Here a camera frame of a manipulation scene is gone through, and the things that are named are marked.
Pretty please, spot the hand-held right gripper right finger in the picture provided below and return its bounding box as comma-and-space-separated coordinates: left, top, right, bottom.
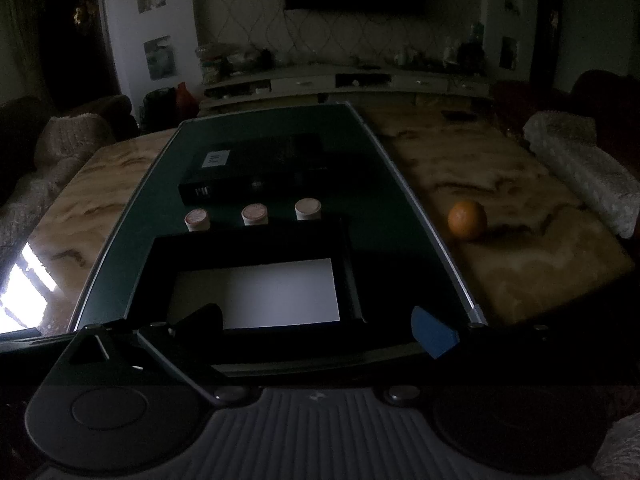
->
382, 306, 588, 405

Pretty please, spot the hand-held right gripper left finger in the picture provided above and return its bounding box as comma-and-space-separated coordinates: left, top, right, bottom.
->
50, 304, 251, 407

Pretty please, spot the black box white lining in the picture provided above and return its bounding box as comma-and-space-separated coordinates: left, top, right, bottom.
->
122, 217, 371, 363

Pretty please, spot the small white bottle pink cap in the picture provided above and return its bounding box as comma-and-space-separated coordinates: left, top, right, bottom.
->
241, 203, 271, 227
184, 209, 211, 233
294, 198, 322, 222

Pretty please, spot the orange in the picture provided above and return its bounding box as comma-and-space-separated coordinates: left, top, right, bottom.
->
447, 200, 488, 241

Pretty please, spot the black box with white label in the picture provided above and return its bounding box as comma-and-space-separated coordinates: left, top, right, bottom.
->
178, 134, 331, 207

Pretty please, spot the dark green desk mat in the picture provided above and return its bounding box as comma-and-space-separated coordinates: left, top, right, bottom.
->
67, 101, 488, 361

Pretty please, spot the black bin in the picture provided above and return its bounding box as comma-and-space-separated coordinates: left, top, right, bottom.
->
144, 87, 178, 128

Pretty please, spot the red vase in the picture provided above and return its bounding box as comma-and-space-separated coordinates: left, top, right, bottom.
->
176, 82, 197, 120

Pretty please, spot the light cloth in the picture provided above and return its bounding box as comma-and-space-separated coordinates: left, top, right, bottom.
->
592, 412, 640, 480

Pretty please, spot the white fluffy cushion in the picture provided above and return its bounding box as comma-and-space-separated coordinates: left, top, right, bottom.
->
522, 111, 640, 239

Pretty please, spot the pinkish fluffy sofa throw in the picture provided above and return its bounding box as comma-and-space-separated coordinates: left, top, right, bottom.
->
0, 112, 117, 261

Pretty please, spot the dark brown sofa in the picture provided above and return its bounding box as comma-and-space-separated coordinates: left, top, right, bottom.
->
0, 94, 137, 201

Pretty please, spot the stack of jars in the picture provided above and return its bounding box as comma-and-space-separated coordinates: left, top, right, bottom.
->
195, 42, 226, 83

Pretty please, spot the white television cabinet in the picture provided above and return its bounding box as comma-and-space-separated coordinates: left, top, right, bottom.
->
200, 62, 491, 109

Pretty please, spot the dark red armchair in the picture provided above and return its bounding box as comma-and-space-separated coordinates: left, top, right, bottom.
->
492, 70, 640, 161

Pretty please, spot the large wall niche picture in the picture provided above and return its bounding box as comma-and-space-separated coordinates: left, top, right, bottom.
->
144, 36, 173, 81

